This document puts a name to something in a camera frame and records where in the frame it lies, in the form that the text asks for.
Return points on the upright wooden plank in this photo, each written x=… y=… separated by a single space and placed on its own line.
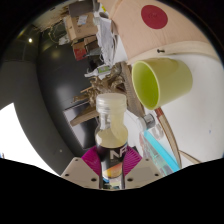
x=85 y=116

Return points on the iridescent purple-blue sheet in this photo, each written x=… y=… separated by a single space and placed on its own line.
x=156 y=150

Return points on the flat round red coaster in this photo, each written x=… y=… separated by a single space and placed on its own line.
x=154 y=16

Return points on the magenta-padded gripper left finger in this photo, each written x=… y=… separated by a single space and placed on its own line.
x=90 y=163

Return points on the white-capped dark-label drink bottle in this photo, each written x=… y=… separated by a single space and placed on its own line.
x=111 y=146

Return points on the brown cardboard box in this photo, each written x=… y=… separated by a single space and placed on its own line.
x=81 y=28

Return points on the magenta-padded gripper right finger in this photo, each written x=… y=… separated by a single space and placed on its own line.
x=133 y=161

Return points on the yellow-green mug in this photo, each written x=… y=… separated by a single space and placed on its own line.
x=166 y=80

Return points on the red box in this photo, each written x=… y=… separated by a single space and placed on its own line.
x=79 y=50

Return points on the light wooden drawing board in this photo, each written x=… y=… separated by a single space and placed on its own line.
x=180 y=38

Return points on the white bottle with green label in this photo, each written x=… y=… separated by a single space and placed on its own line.
x=100 y=70

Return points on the black wall screen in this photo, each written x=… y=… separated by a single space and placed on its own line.
x=81 y=135

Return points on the wooden easel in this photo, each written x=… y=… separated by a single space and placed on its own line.
x=83 y=95

